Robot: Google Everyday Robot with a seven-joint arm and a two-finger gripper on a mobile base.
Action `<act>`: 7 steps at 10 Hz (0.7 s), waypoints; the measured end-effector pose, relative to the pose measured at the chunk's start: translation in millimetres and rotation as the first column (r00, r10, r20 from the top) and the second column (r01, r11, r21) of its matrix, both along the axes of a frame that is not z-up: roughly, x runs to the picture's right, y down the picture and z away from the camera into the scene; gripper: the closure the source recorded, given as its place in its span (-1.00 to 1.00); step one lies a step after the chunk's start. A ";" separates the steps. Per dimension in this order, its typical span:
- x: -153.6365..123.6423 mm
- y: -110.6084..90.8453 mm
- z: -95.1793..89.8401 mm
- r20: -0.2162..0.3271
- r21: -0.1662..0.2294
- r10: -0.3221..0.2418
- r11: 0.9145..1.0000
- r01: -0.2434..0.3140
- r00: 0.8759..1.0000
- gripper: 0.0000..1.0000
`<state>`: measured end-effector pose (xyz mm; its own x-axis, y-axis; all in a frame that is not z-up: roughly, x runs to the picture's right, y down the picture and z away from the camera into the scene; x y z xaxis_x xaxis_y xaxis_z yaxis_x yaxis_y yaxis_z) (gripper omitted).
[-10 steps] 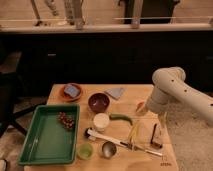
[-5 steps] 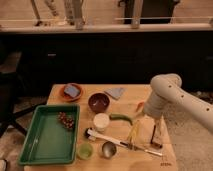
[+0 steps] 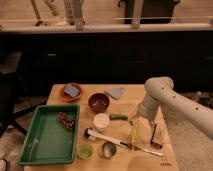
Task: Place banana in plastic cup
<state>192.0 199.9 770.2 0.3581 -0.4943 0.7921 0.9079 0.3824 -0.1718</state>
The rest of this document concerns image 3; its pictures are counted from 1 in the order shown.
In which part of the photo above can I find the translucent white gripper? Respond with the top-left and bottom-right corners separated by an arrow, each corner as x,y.
130,117 -> 152,144

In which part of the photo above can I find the yellow banana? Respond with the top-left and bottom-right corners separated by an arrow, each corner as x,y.
127,120 -> 142,147

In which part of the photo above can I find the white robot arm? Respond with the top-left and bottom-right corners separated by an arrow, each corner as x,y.
136,77 -> 213,140

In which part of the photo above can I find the metal cup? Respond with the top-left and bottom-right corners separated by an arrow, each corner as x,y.
102,141 -> 117,159

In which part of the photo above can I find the white plastic cup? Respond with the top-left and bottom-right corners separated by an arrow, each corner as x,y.
93,113 -> 110,132

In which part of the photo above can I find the green plastic cup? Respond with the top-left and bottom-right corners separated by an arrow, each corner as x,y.
77,143 -> 93,160

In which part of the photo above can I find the black and tan brush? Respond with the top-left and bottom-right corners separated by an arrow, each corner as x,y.
150,124 -> 163,149

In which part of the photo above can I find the green chili pepper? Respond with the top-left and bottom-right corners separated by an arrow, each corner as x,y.
109,114 -> 128,121

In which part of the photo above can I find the grey blue cloth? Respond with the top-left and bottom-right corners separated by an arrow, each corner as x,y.
105,87 -> 125,100

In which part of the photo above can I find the dark red bowl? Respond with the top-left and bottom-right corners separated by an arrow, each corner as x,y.
88,93 -> 110,113

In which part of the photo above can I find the red grape bunch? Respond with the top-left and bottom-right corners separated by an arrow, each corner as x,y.
58,112 -> 75,130

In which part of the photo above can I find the blue sponge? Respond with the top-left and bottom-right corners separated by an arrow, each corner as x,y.
64,85 -> 79,98

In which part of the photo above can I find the green plastic tray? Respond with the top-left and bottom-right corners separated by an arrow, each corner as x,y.
19,104 -> 80,166

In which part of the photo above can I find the black chair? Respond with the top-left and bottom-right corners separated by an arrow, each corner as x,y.
0,41 -> 37,138

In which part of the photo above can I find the white handled knife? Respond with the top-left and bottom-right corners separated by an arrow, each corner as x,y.
84,128 -> 163,157

